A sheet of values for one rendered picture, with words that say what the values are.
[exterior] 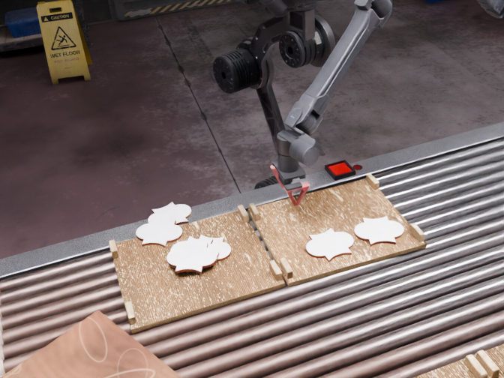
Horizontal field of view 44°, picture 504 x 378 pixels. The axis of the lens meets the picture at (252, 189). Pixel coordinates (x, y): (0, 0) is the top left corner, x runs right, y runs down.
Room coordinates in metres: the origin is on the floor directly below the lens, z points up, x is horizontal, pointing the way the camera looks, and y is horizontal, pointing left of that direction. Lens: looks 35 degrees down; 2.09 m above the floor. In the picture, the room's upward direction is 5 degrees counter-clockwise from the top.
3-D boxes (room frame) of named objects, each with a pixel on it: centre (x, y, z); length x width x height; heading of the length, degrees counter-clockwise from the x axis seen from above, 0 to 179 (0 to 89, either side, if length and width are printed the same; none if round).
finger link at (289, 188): (1.42, -0.12, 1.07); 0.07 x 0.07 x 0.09; 16
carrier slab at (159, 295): (1.30, 0.18, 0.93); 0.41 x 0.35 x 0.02; 107
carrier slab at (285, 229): (1.41, -0.23, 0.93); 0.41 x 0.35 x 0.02; 105
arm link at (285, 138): (1.45, -0.11, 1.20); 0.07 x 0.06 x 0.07; 34
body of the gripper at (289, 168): (1.46, -0.11, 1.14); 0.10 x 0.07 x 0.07; 16
